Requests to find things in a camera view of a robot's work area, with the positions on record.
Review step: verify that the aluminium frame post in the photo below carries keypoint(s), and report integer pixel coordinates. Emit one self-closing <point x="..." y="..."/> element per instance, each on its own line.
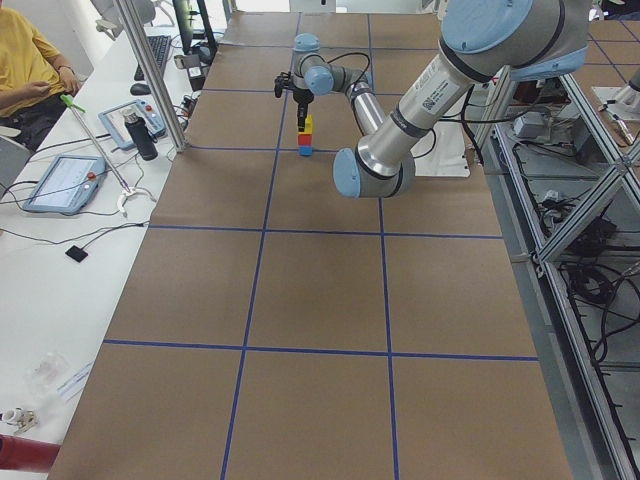
<point x="133" y="26"/>

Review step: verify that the teach pendant tablet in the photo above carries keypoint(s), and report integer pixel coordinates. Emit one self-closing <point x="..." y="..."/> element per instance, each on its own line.
<point x="115" y="119"/>
<point x="68" y="184"/>

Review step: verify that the person in yellow shirt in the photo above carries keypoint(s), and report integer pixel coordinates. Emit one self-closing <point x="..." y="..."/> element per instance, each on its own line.
<point x="34" y="76"/>

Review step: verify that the black label printer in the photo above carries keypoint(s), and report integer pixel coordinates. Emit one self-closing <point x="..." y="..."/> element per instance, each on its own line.
<point x="197" y="71"/>

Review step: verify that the black computer mouse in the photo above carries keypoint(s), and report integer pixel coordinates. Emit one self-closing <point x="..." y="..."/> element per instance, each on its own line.
<point x="139" y="89"/>

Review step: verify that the small black square pad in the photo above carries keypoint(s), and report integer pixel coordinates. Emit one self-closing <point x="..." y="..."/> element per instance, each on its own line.
<point x="76" y="253"/>

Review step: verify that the red wooden block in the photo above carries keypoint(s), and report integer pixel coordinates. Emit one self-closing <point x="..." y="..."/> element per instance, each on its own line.
<point x="304" y="139"/>

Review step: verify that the black keyboard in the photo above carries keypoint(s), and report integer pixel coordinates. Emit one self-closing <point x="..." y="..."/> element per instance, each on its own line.
<point x="160" y="46"/>

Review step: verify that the red cylinder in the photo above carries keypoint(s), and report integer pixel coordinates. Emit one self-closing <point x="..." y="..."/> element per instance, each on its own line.
<point x="26" y="455"/>

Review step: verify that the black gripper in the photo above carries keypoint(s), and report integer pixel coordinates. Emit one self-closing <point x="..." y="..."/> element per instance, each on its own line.
<point x="302" y="97"/>

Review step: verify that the yellow wooden block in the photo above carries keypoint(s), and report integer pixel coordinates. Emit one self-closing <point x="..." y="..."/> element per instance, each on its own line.
<point x="308" y="127"/>

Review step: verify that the black water bottle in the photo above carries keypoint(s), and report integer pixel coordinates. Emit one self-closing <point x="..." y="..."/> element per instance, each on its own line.
<point x="140" y="135"/>

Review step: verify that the grabber reacher stick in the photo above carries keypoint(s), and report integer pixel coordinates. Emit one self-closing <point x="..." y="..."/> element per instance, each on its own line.
<point x="127" y="190"/>

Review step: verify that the clear plastic bag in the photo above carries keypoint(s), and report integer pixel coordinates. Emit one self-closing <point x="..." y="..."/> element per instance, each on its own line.
<point x="47" y="371"/>

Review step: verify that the blue wooden block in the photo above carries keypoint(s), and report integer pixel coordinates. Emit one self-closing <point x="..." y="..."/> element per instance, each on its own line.
<point x="305" y="150"/>

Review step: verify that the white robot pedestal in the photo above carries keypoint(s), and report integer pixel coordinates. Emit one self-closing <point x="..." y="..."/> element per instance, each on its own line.
<point x="442" y="153"/>

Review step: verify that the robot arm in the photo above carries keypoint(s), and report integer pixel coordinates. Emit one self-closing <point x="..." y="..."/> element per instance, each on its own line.
<point x="535" y="39"/>

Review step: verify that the near teach pendant tablet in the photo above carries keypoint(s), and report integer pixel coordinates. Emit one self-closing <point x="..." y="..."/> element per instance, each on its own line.
<point x="68" y="184"/>

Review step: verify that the far teach pendant tablet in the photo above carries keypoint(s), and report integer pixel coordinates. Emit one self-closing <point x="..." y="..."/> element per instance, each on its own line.
<point x="115" y="119"/>

